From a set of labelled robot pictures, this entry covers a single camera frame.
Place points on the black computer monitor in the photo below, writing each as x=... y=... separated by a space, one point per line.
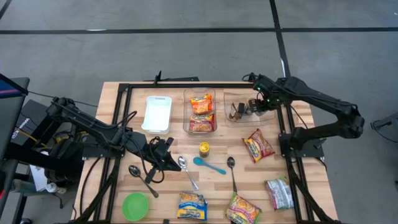
x=9 y=124

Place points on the grey printed ramen packet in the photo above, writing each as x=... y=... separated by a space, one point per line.
x=279 y=194

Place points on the teal plastic spoon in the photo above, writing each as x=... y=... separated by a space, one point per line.
x=199 y=161

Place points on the small white cup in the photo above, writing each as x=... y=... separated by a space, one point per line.
x=51 y=187

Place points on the white plastic bin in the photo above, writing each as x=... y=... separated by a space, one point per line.
x=157 y=115

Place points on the white paper sheet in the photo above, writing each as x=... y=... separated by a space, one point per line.
x=38 y=179

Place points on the red ramen noodle packet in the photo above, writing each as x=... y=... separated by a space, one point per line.
x=202 y=123

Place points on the wide clear plastic tray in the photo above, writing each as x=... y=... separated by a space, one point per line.
x=230 y=96

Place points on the red roast beef ramen packet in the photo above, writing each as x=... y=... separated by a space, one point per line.
x=257 y=146

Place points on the yellow lid spice jar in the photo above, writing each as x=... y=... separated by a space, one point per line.
x=204 y=149

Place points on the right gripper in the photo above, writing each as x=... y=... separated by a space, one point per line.
x=265 y=100

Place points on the deep clear plastic container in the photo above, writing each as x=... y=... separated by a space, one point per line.
x=186 y=124

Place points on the silver metal spoon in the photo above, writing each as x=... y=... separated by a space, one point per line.
x=182 y=161

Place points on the green ramen noodle packet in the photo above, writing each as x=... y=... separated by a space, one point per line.
x=243 y=213

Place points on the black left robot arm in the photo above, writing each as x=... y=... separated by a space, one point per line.
x=93 y=127

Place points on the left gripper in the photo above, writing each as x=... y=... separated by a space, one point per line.
x=160 y=151

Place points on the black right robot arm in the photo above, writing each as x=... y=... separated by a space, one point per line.
x=326 y=105

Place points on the brown spice box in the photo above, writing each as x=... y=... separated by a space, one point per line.
x=234 y=112

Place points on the black floor equipment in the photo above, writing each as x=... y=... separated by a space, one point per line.
x=65 y=158

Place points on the green plastic bowl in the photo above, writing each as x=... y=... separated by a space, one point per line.
x=135 y=206

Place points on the black spice tin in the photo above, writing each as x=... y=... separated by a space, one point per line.
x=242 y=109

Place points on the blue ramen noodle packet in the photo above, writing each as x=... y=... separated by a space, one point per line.
x=192 y=207

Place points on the black case white lettering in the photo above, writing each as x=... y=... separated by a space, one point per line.
x=31 y=119

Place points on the black table-level camera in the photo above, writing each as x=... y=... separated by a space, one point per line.
x=166 y=221

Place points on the orange ramen noodle packet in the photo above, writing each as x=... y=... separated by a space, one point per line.
x=201 y=104

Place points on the grey equipment stand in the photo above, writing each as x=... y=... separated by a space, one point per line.
x=388 y=119

